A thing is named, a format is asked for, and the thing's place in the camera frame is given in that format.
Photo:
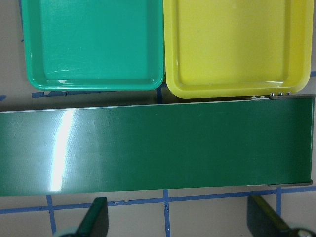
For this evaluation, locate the green plastic tray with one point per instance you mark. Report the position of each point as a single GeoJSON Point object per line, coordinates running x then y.
{"type": "Point", "coordinates": [94, 45]}

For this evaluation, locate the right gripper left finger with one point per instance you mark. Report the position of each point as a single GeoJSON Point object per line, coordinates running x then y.
{"type": "Point", "coordinates": [95, 223]}

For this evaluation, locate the yellow plastic tray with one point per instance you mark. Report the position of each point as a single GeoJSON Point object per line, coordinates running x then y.
{"type": "Point", "coordinates": [232, 48]}

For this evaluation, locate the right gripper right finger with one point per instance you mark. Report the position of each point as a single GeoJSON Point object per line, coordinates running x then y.
{"type": "Point", "coordinates": [263, 221]}

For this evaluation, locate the green conveyor belt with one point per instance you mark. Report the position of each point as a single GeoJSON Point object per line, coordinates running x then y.
{"type": "Point", "coordinates": [161, 146]}

